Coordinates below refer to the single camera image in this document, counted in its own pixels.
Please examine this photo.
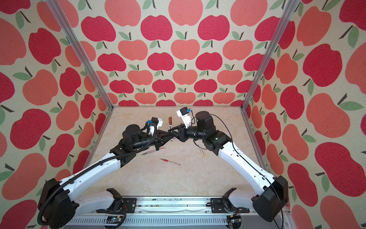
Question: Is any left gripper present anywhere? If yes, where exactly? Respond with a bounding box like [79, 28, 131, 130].
[132, 130, 174, 151]

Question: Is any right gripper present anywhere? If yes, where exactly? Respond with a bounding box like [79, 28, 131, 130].
[167, 122, 206, 143]

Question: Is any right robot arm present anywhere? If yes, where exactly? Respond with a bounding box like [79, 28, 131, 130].
[169, 107, 289, 222]

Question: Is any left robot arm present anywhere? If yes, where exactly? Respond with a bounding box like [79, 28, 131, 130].
[37, 119, 187, 229]

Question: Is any pink pen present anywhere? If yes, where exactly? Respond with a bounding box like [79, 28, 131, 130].
[141, 147, 165, 155]

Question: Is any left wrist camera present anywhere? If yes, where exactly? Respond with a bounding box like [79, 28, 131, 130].
[146, 117, 163, 134]

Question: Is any aluminium front rail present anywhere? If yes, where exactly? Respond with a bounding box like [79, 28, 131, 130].
[77, 196, 291, 217]

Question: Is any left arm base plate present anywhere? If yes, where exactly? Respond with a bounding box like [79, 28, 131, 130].
[100, 197, 137, 214]

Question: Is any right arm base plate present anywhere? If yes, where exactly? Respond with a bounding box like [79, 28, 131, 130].
[206, 198, 250, 214]

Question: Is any white slotted cable duct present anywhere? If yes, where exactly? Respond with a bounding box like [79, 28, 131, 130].
[67, 215, 228, 227]

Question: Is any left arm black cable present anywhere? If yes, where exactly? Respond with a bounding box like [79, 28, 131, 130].
[37, 123, 159, 227]

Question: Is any right aluminium corner post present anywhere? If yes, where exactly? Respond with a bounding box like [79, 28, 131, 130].
[240, 0, 300, 113]

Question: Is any aluminium corner post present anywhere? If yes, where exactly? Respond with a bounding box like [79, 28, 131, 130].
[240, 0, 300, 113]
[46, 0, 114, 111]

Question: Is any left aluminium corner post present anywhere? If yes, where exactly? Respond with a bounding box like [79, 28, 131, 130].
[46, 0, 114, 111]

